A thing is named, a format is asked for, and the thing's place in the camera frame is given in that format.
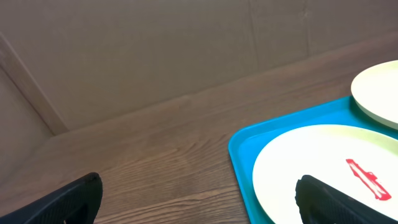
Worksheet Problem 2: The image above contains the teal plastic tray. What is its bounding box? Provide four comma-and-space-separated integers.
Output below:
228, 96, 397, 224

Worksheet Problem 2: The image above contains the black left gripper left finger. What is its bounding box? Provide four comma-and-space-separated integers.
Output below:
1, 172, 103, 224

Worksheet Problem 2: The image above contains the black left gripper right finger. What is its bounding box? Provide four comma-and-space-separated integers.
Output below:
295, 175, 397, 224

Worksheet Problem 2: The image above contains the yellow plate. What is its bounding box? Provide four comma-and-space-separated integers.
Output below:
252, 124, 397, 223
351, 60, 397, 129

